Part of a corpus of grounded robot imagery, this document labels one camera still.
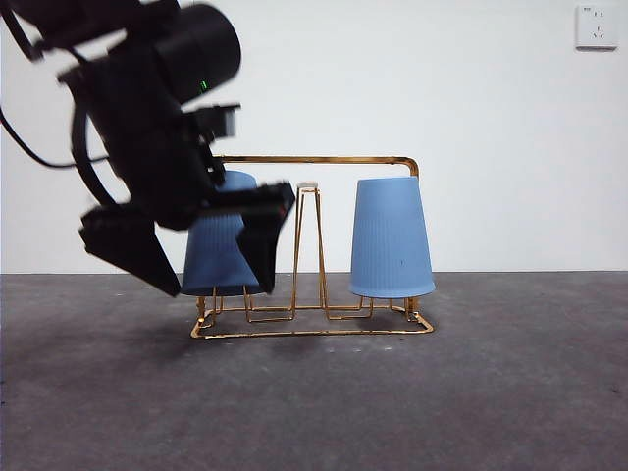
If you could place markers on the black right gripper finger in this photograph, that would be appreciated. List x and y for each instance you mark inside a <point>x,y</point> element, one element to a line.
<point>267,230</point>

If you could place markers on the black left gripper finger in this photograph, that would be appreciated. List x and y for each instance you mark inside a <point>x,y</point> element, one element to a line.
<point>132,250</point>

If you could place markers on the blue ribbed cup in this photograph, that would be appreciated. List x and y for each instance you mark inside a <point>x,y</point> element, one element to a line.
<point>392,245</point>
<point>216,245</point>

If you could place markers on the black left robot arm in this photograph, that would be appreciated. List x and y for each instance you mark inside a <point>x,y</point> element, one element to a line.
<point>142,137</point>

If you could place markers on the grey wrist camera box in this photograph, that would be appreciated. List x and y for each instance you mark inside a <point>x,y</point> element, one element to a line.
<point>228,122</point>

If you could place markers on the white wall socket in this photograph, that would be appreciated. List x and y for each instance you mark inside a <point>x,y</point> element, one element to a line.
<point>596,27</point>

